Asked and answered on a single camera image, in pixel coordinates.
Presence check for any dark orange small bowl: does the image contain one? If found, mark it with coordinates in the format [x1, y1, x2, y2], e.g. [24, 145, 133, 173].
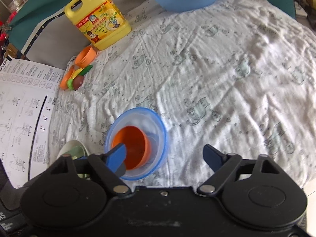
[111, 126, 151, 170]

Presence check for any transparent blue bowl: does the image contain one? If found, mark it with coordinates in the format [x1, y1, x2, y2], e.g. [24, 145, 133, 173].
[104, 107, 169, 181]

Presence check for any green square plate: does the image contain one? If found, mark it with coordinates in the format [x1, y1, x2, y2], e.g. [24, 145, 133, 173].
[67, 146, 87, 160]

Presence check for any white patterned cloth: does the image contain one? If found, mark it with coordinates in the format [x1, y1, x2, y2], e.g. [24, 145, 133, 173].
[49, 0, 315, 187]

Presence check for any maroon toy fruit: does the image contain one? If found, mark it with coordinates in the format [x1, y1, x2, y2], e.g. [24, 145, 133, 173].
[72, 75, 84, 90]

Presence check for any green toy vegetable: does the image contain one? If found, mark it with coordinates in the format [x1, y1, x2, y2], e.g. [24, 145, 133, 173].
[66, 78, 74, 90]

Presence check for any dark green toy cucumber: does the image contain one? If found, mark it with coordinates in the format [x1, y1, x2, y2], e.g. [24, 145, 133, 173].
[79, 65, 93, 76]

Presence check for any yellow toy banana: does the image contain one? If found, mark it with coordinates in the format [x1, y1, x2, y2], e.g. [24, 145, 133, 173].
[71, 69, 83, 79]

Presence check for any white instruction sheet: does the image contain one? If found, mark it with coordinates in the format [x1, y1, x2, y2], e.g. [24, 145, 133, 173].
[0, 57, 64, 188]

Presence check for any orange round container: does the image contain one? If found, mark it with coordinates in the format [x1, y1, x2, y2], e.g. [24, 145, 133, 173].
[74, 46, 97, 69]

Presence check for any yellow detergent bottle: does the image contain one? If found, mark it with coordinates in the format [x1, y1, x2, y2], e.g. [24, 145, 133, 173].
[64, 0, 132, 50]

